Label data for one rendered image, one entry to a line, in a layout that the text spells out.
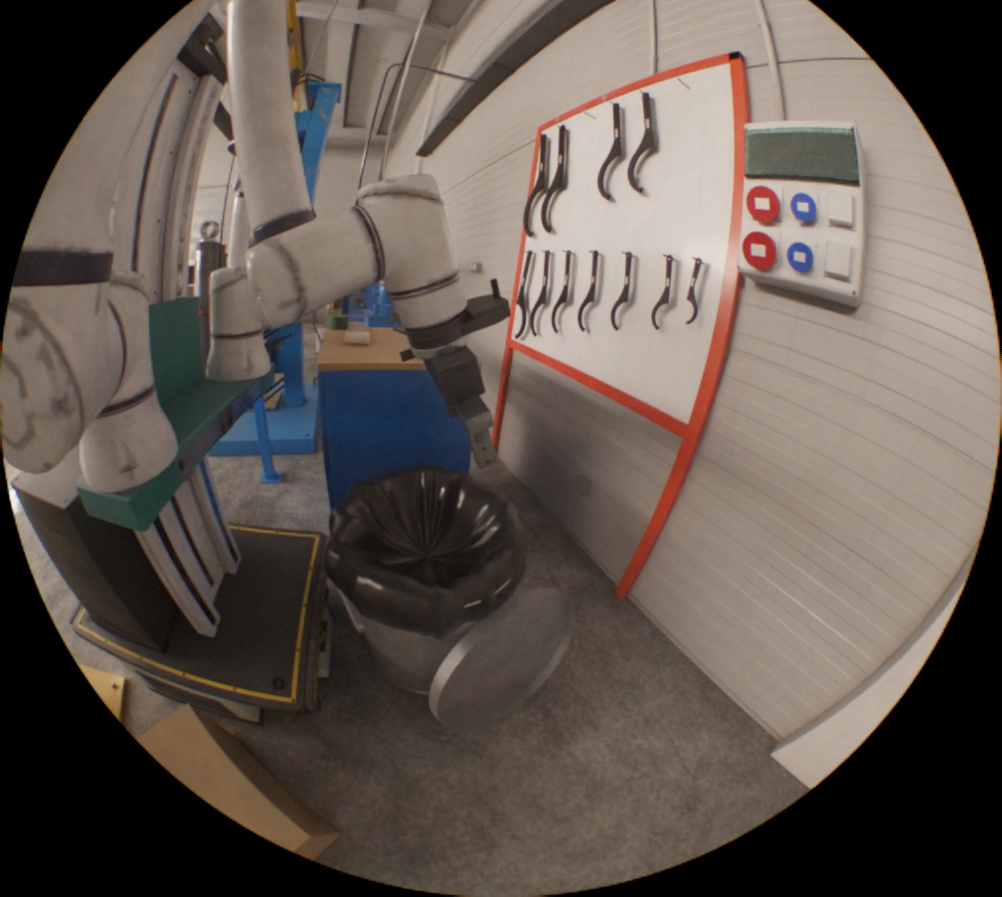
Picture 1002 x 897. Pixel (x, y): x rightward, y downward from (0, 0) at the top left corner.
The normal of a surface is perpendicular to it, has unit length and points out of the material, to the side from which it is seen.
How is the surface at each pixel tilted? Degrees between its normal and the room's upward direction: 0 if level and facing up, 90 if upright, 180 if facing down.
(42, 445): 100
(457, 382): 97
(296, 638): 0
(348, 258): 91
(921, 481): 90
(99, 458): 68
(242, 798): 0
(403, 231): 90
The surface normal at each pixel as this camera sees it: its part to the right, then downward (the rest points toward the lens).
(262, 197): 0.22, 0.50
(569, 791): 0.14, -0.94
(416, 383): 0.44, 0.35
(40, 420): 0.66, 0.47
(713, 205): -0.89, 0.03
